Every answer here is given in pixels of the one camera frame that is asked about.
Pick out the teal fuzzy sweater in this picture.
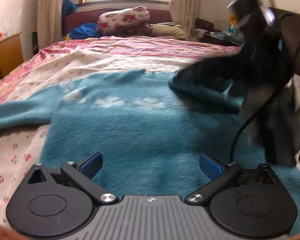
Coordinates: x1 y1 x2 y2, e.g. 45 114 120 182
0 70 300 239

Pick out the yellow teal package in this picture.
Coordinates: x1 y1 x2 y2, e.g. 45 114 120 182
228 12 239 36

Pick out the dark cluttered nightstand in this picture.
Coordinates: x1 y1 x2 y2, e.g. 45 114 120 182
191 18 244 47

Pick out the yellow-green pillow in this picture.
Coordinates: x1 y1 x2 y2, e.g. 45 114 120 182
150 24 187 40

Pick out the pink floral bed sheet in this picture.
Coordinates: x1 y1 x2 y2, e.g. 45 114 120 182
0 35 300 228

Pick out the right beige curtain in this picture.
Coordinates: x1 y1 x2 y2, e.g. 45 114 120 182
168 0 200 37

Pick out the beige curtain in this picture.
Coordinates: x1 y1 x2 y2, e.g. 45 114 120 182
37 0 63 49
168 0 200 37

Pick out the dark red headboard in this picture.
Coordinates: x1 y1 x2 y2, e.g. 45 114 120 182
62 9 172 37

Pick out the red floral folded quilt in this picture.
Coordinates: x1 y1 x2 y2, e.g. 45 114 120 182
97 5 152 37

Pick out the wooden side cabinet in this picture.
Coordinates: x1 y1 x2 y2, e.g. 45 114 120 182
0 33 24 80

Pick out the blue garment on bed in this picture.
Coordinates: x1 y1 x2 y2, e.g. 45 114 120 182
65 23 102 40

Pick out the blue bag by curtain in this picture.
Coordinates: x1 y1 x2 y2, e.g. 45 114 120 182
62 0 77 19

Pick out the left beige curtain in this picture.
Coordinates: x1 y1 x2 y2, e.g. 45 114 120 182
37 0 63 49

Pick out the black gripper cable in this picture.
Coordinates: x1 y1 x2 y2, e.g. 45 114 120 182
229 89 283 164

